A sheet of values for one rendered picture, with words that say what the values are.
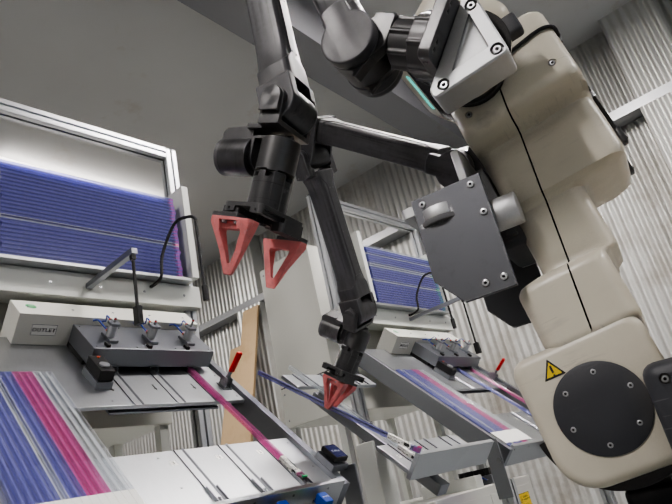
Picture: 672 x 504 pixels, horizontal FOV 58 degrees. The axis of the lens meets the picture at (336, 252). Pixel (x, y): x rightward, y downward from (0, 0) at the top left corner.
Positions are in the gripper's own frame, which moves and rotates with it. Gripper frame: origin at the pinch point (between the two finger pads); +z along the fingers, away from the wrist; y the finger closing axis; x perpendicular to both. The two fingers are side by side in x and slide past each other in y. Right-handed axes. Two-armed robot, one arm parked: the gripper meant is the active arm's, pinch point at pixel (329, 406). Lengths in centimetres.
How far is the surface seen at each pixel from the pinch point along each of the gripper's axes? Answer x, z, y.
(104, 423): -57, 30, 15
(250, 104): -216, -128, -107
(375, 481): 5.5, 15.0, -24.3
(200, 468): -1.0, 18.0, 31.7
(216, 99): -223, -119, -87
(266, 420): -14.1, 9.9, 2.9
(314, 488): 13.5, 14.3, 13.6
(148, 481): -0.7, 21.0, 43.2
